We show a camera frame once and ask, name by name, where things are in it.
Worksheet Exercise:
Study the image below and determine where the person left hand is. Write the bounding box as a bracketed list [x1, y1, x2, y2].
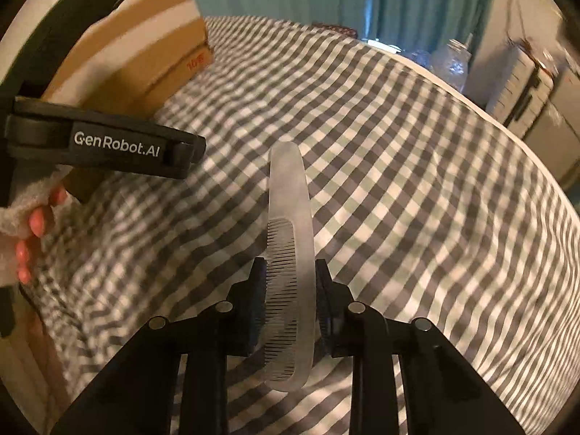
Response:
[15, 184, 68, 285]

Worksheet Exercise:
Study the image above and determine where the brown cardboard box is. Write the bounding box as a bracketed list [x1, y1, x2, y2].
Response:
[41, 0, 213, 120]

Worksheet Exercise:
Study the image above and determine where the white suitcase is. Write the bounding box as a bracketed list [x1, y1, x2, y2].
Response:
[486, 46, 555, 140]

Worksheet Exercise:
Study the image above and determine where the grey mini fridge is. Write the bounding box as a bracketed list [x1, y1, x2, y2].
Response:
[524, 68, 580, 187]

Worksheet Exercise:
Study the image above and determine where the large clear water jug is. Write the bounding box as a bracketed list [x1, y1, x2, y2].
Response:
[431, 40, 471, 92]

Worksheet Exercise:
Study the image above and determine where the checkered bed sheet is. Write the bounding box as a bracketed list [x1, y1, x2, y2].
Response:
[29, 17, 579, 434]

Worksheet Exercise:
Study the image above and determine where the clear plastic comb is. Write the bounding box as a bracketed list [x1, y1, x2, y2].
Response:
[261, 141, 316, 393]

